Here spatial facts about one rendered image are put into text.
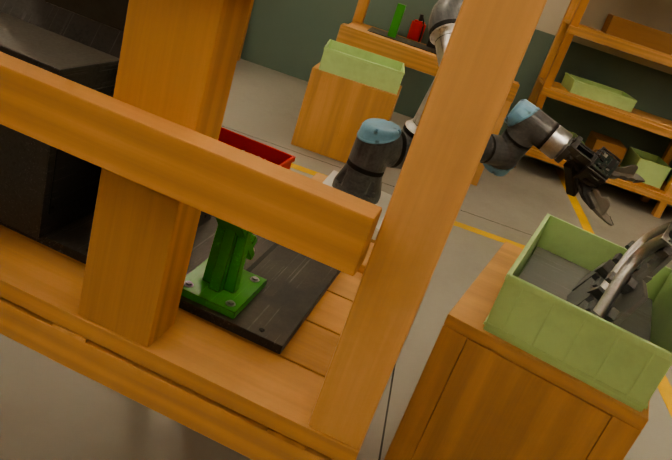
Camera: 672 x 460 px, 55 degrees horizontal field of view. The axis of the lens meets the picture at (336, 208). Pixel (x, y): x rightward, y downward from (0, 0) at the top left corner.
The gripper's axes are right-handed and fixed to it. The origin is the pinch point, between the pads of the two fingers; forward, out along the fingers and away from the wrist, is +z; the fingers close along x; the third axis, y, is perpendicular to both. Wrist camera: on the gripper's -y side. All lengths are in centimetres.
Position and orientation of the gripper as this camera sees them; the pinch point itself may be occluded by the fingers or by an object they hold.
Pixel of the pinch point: (627, 204)
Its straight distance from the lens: 167.1
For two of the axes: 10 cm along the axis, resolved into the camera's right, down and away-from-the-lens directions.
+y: 1.1, -3.2, -9.4
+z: 7.6, 6.4, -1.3
